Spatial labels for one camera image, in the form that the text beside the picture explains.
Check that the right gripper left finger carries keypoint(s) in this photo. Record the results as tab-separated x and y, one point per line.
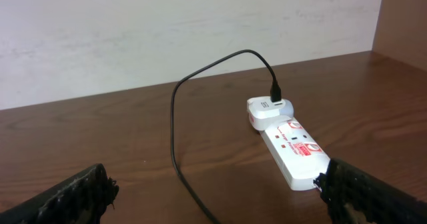
81	199

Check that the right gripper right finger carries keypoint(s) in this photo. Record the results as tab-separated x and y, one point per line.
353	196

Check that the white USB charger adapter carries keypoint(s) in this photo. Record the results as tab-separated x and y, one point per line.
263	112

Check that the white power strip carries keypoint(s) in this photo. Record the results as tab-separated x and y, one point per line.
300	159

